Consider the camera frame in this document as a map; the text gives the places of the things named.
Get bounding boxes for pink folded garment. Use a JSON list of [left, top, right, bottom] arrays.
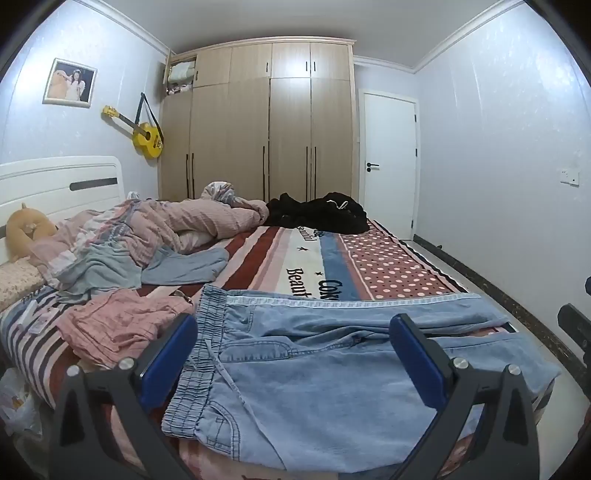
[[56, 291, 195, 370]]

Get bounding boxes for beige patterned pillow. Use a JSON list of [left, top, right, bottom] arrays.
[[0, 258, 47, 315]]

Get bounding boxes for black clothes pile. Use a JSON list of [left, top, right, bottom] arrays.
[[264, 192, 371, 234]]

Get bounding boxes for striped printed bed blanket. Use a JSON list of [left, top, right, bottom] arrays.
[[0, 217, 561, 480]]

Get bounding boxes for yellow guitar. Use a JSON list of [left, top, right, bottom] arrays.
[[102, 92, 164, 161]]

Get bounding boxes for pink ribbed garment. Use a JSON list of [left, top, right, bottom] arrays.
[[28, 181, 271, 296]]

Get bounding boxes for light blue garment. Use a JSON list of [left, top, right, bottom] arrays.
[[53, 242, 230, 303]]

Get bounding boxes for white bed headboard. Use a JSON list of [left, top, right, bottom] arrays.
[[0, 155, 127, 252]]

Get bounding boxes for white door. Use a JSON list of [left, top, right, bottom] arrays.
[[359, 90, 420, 241]]

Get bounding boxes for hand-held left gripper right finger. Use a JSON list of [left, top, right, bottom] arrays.
[[389, 314, 541, 480]]

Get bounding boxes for yellow plush toy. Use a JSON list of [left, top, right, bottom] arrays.
[[4, 203, 58, 261]]

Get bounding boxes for framed wall photo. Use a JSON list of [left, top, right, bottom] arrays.
[[43, 58, 98, 109]]

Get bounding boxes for blue denim pants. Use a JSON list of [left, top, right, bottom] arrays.
[[161, 284, 561, 472]]

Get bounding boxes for wooden wardrobe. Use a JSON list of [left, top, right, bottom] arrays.
[[158, 39, 357, 204]]

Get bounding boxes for folded bedding in wardrobe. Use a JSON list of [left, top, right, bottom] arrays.
[[166, 60, 197, 95]]

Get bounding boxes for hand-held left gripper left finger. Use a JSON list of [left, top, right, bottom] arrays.
[[48, 313, 199, 480]]

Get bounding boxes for white plastic bag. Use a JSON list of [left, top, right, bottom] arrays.
[[0, 367, 51, 439]]

